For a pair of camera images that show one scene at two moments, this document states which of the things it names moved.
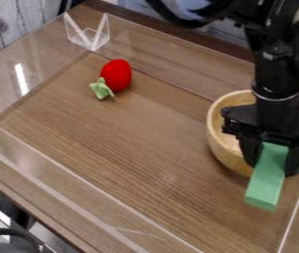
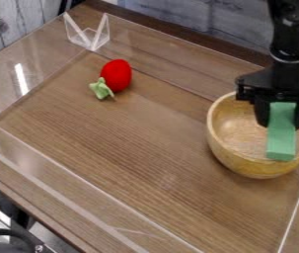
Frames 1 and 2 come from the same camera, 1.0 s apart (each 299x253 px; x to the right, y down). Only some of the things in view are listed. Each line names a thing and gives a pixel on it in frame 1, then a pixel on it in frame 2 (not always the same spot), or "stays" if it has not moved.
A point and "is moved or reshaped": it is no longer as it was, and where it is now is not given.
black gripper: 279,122 to 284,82
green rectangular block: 268,176 is moved or reshaped
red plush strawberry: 117,77 stays
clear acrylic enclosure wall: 96,107 stays
